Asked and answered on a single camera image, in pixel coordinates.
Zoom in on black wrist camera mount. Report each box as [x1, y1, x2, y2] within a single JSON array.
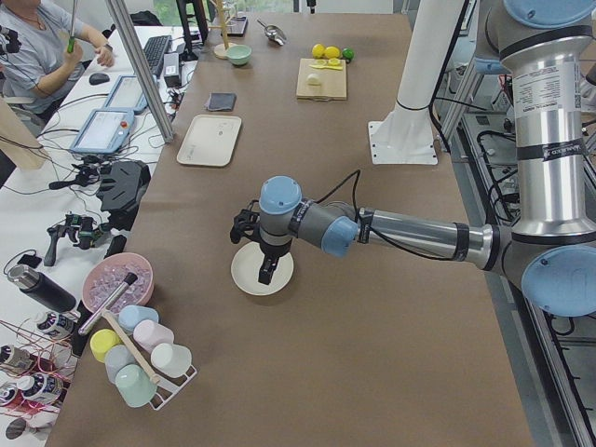
[[229, 199, 261, 244]]

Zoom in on wooden rack handle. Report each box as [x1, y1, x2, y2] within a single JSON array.
[[102, 310, 160, 385]]

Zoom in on wooden cutting board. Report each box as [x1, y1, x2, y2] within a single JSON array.
[[296, 58, 347, 101]]

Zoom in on yellow lemon left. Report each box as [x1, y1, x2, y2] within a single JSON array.
[[311, 44, 326, 59]]

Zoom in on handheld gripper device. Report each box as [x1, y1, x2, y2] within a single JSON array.
[[43, 213, 112, 266]]

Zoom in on aluminium frame post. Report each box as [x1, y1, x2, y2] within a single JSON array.
[[106, 0, 174, 143]]

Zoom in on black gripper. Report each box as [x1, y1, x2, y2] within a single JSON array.
[[258, 231, 292, 285]]

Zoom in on black thermos bottle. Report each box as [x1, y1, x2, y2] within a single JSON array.
[[7, 264, 76, 313]]

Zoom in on mint green bowl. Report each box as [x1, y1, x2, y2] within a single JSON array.
[[226, 45, 252, 66]]

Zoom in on rectangular cream tray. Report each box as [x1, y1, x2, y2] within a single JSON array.
[[176, 115, 242, 168]]

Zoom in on yellow lemon right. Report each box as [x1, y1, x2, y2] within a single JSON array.
[[323, 46, 342, 60]]

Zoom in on far blue teach pendant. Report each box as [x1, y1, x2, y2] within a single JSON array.
[[103, 74, 148, 115]]

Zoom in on green lime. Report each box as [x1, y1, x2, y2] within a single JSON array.
[[342, 47, 355, 63]]

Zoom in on light blue cup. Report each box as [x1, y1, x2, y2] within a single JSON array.
[[117, 305, 159, 334]]

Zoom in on mint green cup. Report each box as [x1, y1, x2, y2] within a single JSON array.
[[115, 364, 157, 408]]

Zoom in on wooden mug tree stand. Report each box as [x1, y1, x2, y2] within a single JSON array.
[[208, 0, 234, 60]]

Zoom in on black computer mouse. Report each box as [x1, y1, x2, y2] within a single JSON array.
[[88, 73, 110, 86]]

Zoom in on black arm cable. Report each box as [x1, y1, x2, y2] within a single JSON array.
[[318, 169, 460, 259]]

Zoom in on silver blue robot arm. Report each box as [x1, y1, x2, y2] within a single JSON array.
[[251, 1, 595, 317]]

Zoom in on yellow cup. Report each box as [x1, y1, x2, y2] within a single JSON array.
[[90, 329, 122, 363]]

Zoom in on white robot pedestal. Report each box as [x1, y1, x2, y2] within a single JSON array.
[[369, 0, 466, 165]]

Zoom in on black plastic stand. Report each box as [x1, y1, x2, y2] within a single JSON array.
[[96, 160, 151, 231]]

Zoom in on round cream plate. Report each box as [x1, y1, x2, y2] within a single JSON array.
[[231, 242, 294, 296]]

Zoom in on white wire cup rack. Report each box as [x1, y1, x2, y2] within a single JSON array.
[[149, 365, 198, 411]]

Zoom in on grey cup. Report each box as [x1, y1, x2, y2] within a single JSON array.
[[104, 345, 136, 385]]

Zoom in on blue teach pendant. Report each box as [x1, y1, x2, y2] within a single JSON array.
[[103, 74, 148, 115], [69, 108, 135, 155]]

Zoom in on white cup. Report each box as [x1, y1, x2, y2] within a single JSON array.
[[151, 343, 192, 378]]

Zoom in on black keyboard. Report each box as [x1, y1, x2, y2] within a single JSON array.
[[143, 34, 172, 77]]

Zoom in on white bun on board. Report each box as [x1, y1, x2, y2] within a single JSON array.
[[306, 74, 322, 86]]

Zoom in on dark grey folded cloth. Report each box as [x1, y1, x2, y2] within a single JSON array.
[[205, 92, 237, 112]]

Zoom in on metal black muddler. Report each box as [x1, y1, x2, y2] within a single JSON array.
[[77, 272, 138, 336]]

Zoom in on seated person grey shirt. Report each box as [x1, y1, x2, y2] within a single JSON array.
[[1, 1, 115, 120]]

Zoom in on near blue teach pendant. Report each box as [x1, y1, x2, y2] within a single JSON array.
[[69, 108, 135, 155]]

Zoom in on metal scoop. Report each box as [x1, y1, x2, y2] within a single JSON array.
[[257, 19, 287, 46]]

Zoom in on pink bowl with ice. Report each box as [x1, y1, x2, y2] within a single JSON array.
[[82, 252, 154, 314]]

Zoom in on yellow lemon slice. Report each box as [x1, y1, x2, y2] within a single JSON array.
[[309, 58, 344, 71]]

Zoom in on pink cup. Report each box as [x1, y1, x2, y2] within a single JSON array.
[[132, 319, 174, 354]]

